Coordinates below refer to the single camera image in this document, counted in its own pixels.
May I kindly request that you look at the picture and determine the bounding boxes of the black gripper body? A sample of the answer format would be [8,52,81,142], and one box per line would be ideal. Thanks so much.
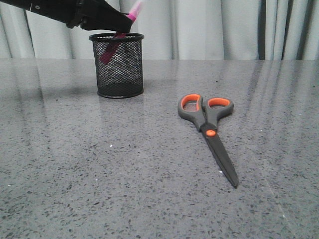
[1,0,83,28]

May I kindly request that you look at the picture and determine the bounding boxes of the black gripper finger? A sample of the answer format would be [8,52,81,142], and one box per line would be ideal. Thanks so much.
[80,0,133,33]

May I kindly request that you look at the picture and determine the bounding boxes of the pink highlighter pen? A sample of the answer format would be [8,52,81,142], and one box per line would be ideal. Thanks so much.
[99,0,144,64]

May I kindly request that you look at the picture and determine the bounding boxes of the grey orange scissors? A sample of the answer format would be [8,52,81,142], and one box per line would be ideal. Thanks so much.
[177,94,239,188]

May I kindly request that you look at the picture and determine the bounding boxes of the black mesh pen cup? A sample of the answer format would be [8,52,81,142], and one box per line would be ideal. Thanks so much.
[89,33,144,99]

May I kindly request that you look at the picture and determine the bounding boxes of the grey pleated curtain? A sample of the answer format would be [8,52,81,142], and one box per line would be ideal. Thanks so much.
[0,0,319,60]

